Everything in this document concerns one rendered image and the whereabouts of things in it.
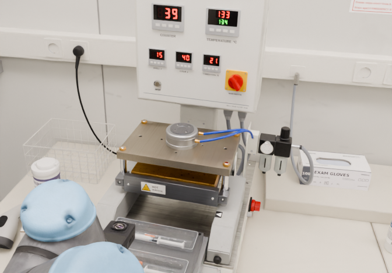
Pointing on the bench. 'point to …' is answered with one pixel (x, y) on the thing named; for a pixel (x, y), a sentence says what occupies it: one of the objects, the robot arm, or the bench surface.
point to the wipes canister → (45, 170)
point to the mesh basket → (74, 151)
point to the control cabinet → (203, 48)
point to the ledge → (330, 196)
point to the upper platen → (177, 174)
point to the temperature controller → (223, 14)
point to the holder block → (173, 251)
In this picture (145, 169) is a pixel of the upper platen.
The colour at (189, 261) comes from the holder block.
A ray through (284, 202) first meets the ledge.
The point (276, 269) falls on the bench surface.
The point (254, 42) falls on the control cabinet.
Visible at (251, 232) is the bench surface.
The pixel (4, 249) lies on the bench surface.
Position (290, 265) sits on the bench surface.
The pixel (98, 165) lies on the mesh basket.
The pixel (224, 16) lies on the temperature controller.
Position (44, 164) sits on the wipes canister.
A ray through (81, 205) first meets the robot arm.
